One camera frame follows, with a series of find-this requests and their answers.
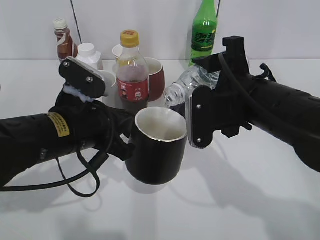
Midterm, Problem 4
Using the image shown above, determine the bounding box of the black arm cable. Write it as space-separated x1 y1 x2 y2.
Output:
217 52 276 120
0 109 116 198

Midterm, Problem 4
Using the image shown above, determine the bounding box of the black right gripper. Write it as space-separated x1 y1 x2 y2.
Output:
185 36 252 149

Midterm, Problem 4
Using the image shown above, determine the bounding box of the black cable on wall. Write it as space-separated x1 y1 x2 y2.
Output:
70 0 83 45

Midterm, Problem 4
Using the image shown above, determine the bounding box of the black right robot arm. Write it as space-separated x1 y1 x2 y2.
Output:
185 36 320 171

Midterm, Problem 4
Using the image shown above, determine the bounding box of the white ceramic mug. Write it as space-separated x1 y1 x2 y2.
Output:
99 70 117 97

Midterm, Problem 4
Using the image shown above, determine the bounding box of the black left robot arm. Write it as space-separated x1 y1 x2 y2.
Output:
0 56 135 192

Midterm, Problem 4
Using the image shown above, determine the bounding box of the white plastic bottle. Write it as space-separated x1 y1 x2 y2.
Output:
76 43 104 71

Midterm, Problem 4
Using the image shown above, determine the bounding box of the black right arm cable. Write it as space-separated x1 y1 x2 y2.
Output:
217 52 276 120

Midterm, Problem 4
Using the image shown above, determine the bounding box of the clear water bottle green label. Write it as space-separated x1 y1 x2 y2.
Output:
163 64 221 108

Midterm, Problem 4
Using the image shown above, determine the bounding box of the dark red ceramic mug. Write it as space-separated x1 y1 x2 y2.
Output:
145 57 165 102

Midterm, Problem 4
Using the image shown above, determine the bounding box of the cola bottle yellow cap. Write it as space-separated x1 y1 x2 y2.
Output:
116 29 149 115

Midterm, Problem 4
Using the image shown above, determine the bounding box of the brown coffee drink bottle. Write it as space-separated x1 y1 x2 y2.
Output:
53 18 78 62

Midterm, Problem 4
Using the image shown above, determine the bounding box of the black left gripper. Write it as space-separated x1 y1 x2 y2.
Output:
49 56 135 161

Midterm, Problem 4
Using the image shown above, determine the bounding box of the black ceramic mug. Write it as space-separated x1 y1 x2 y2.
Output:
125 107 188 185

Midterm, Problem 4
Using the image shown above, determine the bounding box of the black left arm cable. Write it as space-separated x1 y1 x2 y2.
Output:
0 109 116 198

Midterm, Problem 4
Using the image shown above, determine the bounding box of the green soda bottle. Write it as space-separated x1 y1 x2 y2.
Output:
189 0 218 66

